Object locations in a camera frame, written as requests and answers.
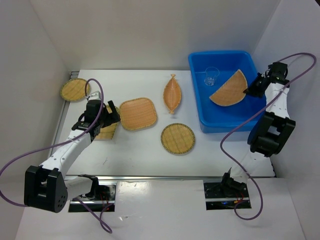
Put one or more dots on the round bamboo tray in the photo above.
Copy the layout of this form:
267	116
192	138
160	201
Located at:
177	139
74	90

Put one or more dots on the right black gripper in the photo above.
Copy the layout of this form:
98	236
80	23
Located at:
251	90

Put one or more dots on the rounded square orange woven tray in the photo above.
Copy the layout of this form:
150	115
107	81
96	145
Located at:
137	114

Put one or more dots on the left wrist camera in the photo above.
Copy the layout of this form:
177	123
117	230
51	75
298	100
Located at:
94	96

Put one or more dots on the clear plastic cup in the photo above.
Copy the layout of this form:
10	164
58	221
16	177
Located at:
211	76

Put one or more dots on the boat-shaped orange woven basket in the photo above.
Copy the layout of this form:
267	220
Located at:
172	94

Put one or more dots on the trapezoid yellow bamboo tray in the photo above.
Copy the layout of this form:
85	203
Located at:
107	133

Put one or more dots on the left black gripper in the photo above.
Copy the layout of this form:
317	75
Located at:
111	118

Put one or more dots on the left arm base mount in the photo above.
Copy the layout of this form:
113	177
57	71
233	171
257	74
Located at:
106	195

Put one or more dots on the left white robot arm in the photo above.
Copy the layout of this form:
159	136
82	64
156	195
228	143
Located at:
45	186

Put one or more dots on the blue plastic bin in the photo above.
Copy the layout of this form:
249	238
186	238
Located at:
212	117

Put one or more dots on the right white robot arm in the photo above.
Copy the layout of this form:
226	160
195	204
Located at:
274	126

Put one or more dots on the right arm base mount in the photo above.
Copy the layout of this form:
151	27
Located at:
217	198

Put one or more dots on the fan-shaped orange woven tray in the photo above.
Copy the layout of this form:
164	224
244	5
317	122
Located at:
232	91

